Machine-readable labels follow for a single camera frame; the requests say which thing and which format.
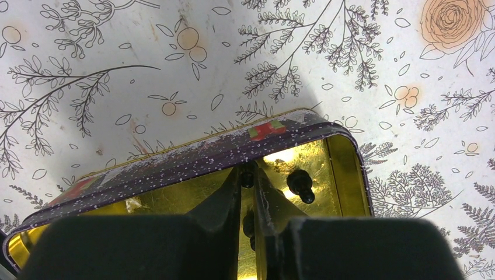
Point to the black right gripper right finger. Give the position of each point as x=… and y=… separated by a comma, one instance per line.
x=292, y=245

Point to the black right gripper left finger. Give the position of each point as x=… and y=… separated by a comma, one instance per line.
x=200, y=244

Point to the gold tin of black pieces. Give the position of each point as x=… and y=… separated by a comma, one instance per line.
x=176, y=180

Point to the black pawn in tin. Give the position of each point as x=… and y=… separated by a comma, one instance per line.
x=248, y=227
x=300, y=184

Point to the floral table mat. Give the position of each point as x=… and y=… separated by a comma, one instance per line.
x=89, y=85

